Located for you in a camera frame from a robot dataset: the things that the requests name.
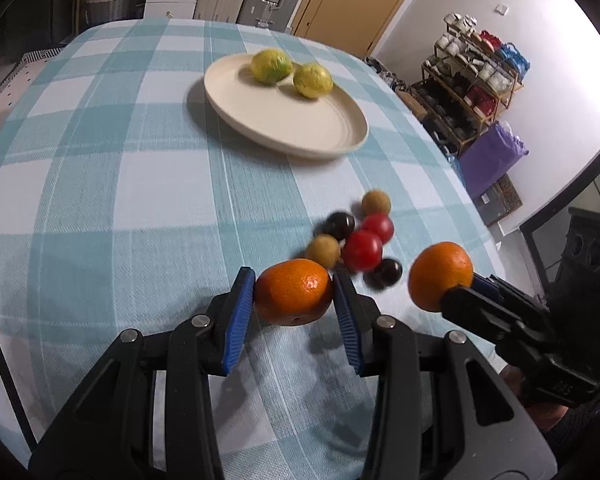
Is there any orange mandarin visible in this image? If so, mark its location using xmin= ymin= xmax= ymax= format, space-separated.
xmin=407 ymin=242 xmax=474 ymax=312
xmin=254 ymin=259 xmax=332 ymax=326

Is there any dark plum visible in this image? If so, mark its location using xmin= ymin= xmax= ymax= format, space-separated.
xmin=368 ymin=258 xmax=403 ymax=288
xmin=321 ymin=211 xmax=355 ymax=242

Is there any red cherry tomato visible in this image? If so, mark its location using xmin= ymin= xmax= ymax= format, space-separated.
xmin=341 ymin=230 xmax=382 ymax=272
xmin=360 ymin=212 xmax=394 ymax=244

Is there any brown longan fruit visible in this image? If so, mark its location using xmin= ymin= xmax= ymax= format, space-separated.
xmin=361 ymin=188 xmax=392 ymax=216
xmin=304 ymin=234 xmax=340 ymax=270

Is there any yellow lemon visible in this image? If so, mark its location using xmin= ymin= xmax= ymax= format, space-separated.
xmin=294 ymin=63 xmax=334 ymax=100

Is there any green yellow citrus fruit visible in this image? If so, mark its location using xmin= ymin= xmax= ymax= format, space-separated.
xmin=250 ymin=49 xmax=294 ymax=86

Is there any person's right hand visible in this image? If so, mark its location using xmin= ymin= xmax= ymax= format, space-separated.
xmin=500 ymin=365 xmax=569 ymax=431

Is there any purple bag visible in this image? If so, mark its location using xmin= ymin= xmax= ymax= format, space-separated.
xmin=458 ymin=122 xmax=529 ymax=200

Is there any teal checked tablecloth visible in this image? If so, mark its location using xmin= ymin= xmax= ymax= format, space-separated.
xmin=0 ymin=20 xmax=503 ymax=479

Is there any cream round plate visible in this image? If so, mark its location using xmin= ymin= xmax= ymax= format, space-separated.
xmin=204 ymin=53 xmax=370 ymax=159

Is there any wooden shoe rack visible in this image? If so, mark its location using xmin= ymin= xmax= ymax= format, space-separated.
xmin=407 ymin=13 xmax=531 ymax=156

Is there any wooden door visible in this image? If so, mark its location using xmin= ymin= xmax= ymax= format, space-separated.
xmin=291 ymin=0 xmax=405 ymax=58

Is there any woven laundry basket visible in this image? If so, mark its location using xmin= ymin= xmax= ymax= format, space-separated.
xmin=84 ymin=0 xmax=132 ymax=26

